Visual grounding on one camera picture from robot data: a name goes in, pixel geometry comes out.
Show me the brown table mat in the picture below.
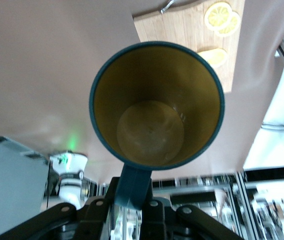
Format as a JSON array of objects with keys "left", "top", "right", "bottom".
[{"left": 0, "top": 0, "right": 284, "bottom": 181}]

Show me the teal cup with yellow inside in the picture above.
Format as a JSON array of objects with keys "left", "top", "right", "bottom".
[{"left": 88, "top": 40, "right": 226, "bottom": 211}]

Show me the grey cabinet panel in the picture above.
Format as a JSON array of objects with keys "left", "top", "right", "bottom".
[{"left": 0, "top": 134, "right": 51, "bottom": 240}]

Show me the lemon slice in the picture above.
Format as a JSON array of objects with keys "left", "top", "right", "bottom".
[
  {"left": 215, "top": 11, "right": 242, "bottom": 39},
  {"left": 196, "top": 47, "right": 229, "bottom": 69},
  {"left": 204, "top": 1, "right": 234, "bottom": 32}
]

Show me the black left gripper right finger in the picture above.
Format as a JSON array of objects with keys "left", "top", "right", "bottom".
[{"left": 141, "top": 184, "right": 246, "bottom": 240}]

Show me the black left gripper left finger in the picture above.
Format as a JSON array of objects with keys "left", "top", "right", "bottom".
[{"left": 0, "top": 175, "right": 122, "bottom": 240}]

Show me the bamboo cutting board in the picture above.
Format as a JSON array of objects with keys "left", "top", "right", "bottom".
[{"left": 131, "top": 0, "right": 247, "bottom": 94}]

